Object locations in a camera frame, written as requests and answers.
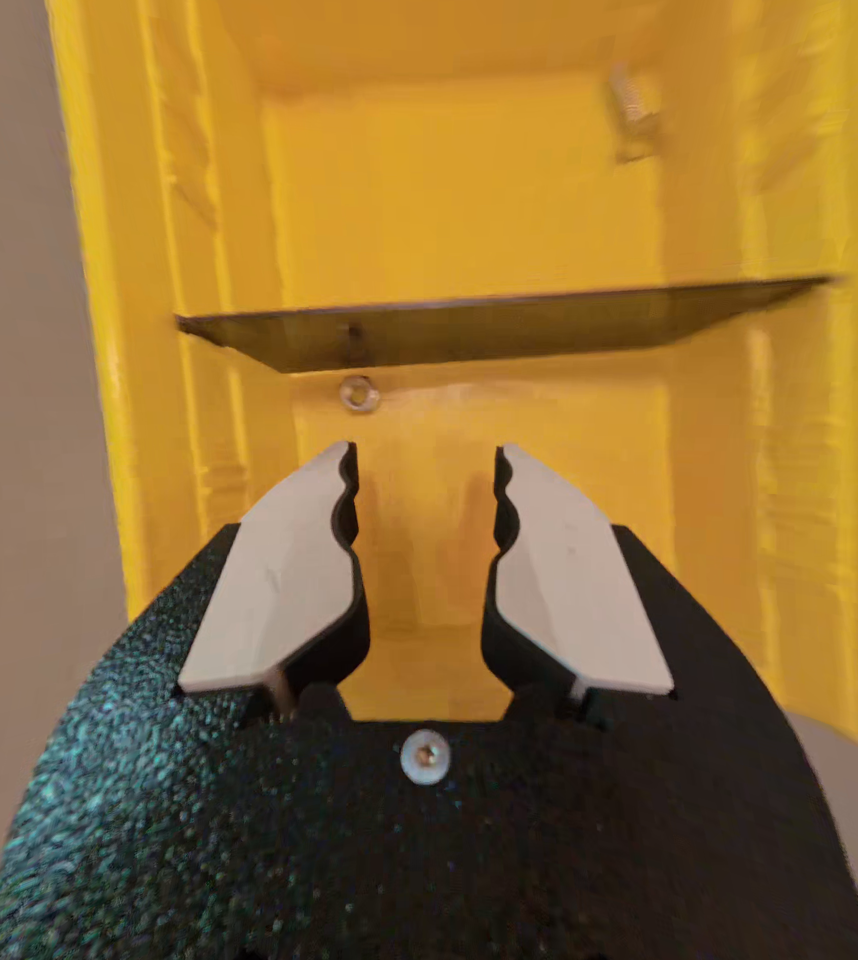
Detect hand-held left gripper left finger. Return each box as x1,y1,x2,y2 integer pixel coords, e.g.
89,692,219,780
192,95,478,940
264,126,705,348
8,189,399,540
176,441,371,717

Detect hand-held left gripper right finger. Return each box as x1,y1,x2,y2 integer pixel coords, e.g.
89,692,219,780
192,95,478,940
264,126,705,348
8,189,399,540
480,442,675,706

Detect yellow plastic bin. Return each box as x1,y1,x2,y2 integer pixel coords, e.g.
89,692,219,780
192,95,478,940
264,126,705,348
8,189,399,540
45,0,858,751

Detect grey desk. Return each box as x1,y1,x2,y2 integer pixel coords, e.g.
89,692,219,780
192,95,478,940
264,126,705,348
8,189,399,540
0,0,858,960

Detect black bin divider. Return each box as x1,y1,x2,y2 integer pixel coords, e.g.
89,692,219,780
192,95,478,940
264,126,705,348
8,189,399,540
176,275,842,375

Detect steel hex bolt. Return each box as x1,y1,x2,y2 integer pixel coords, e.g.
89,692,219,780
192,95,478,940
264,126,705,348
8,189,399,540
605,63,662,165

